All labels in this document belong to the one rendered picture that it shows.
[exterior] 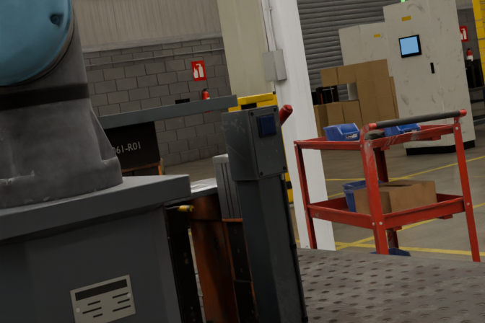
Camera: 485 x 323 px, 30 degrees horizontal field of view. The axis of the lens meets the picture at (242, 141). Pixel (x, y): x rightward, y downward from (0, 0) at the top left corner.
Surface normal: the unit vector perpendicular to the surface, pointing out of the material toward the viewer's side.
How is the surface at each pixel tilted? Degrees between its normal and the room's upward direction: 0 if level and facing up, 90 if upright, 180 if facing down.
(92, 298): 90
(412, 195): 90
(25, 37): 97
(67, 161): 72
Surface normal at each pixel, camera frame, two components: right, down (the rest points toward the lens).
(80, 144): 0.67, -0.38
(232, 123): -0.76, 0.15
